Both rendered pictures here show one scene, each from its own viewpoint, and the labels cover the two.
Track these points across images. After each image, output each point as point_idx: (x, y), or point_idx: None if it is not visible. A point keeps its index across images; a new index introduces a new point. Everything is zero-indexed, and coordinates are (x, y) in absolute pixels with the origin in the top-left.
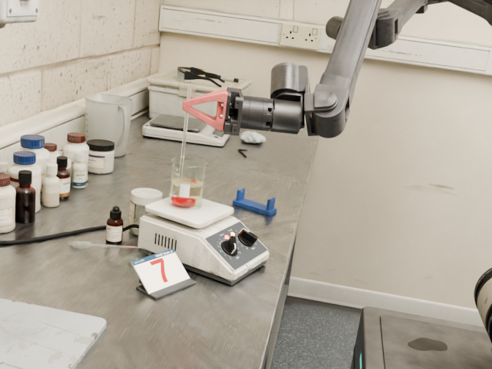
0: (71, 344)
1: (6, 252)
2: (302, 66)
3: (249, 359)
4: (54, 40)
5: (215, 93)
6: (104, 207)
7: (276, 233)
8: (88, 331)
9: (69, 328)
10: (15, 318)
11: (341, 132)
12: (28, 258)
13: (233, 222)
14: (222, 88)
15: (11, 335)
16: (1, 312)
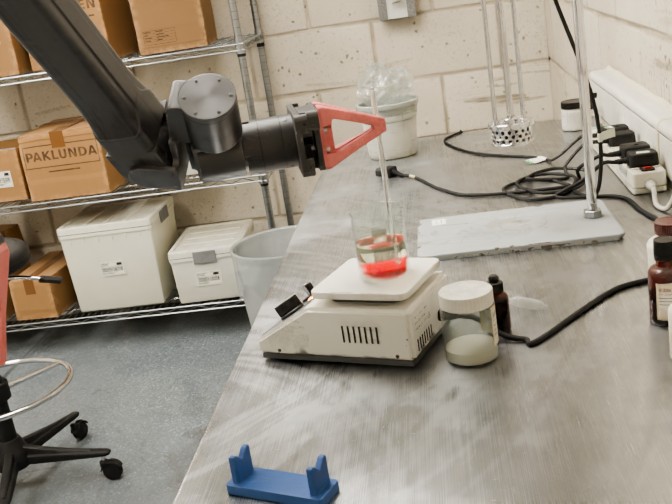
0: (430, 239)
1: (603, 281)
2: (179, 81)
3: (285, 274)
4: None
5: (331, 106)
6: (593, 383)
7: (238, 427)
8: (425, 247)
9: (443, 245)
10: (493, 239)
11: (130, 181)
12: (569, 283)
13: (311, 302)
14: (323, 106)
15: (480, 232)
16: (509, 238)
